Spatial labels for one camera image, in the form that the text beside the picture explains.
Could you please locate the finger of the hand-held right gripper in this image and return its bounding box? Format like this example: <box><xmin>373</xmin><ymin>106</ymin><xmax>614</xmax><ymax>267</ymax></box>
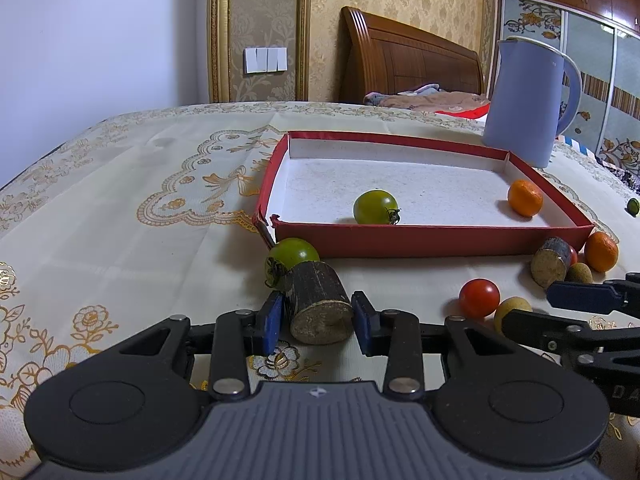
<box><xmin>546</xmin><ymin>272</ymin><xmax>640</xmax><ymax>318</ymax></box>
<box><xmin>501</xmin><ymin>311</ymin><xmax>640</xmax><ymax>376</ymax></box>

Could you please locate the red cloth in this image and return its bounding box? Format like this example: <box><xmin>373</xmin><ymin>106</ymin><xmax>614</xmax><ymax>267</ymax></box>
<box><xmin>434</xmin><ymin>104</ymin><xmax>491</xmax><ymax>122</ymax></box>

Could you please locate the brown blanket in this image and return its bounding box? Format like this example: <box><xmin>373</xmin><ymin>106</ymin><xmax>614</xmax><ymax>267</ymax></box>
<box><xmin>380</xmin><ymin>91</ymin><xmax>488</xmax><ymax>112</ymax></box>

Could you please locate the gold framed wall panel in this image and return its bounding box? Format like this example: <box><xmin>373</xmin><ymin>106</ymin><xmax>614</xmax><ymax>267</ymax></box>
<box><xmin>207</xmin><ymin>0</ymin><xmax>313</xmax><ymax>103</ymax></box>

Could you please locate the white light switch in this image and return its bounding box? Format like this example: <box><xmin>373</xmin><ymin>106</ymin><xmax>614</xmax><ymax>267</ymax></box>
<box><xmin>244</xmin><ymin>46</ymin><xmax>289</xmax><ymax>74</ymax></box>

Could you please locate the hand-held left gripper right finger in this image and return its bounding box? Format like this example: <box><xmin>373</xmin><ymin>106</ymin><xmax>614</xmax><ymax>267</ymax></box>
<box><xmin>351</xmin><ymin>291</ymin><xmax>516</xmax><ymax>397</ymax></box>

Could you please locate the red cardboard box tray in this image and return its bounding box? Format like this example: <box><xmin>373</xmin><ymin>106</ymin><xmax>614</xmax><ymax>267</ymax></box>
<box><xmin>254</xmin><ymin>131</ymin><xmax>596</xmax><ymax>259</ymax></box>

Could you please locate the orange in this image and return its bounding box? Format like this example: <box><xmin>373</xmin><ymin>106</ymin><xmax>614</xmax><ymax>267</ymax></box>
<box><xmin>507</xmin><ymin>179</ymin><xmax>544</xmax><ymax>218</ymax></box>
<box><xmin>584</xmin><ymin>231</ymin><xmax>620</xmax><ymax>273</ymax></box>

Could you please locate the grey blue cloth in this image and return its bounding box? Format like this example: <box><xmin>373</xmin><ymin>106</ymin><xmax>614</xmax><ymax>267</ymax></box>
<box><xmin>363</xmin><ymin>84</ymin><xmax>442</xmax><ymax>107</ymax></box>

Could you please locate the green tomato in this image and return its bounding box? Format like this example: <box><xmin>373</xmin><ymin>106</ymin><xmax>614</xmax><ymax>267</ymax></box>
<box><xmin>353</xmin><ymin>189</ymin><xmax>402</xmax><ymax>226</ymax></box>
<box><xmin>265</xmin><ymin>237</ymin><xmax>321</xmax><ymax>291</ymax></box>

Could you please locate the wooden bed headboard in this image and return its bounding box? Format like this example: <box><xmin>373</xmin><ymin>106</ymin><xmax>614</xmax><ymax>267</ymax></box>
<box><xmin>339</xmin><ymin>6</ymin><xmax>487</xmax><ymax>105</ymax></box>

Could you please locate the floral sliding door wardrobe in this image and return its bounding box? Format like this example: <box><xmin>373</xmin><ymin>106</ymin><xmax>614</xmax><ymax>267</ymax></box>
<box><xmin>492</xmin><ymin>0</ymin><xmax>640</xmax><ymax>171</ymax></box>

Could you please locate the blue electric kettle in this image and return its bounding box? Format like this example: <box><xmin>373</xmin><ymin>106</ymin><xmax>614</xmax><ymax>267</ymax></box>
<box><xmin>481</xmin><ymin>36</ymin><xmax>583</xmax><ymax>169</ymax></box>

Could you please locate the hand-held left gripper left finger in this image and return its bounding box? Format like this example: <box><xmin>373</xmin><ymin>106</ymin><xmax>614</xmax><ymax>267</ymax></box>
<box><xmin>119</xmin><ymin>291</ymin><xmax>285</xmax><ymax>402</ymax></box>

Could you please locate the tan longan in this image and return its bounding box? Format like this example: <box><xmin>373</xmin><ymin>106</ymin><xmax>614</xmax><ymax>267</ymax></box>
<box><xmin>565</xmin><ymin>263</ymin><xmax>594</xmax><ymax>286</ymax></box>
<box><xmin>493</xmin><ymin>296</ymin><xmax>533</xmax><ymax>333</ymax></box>

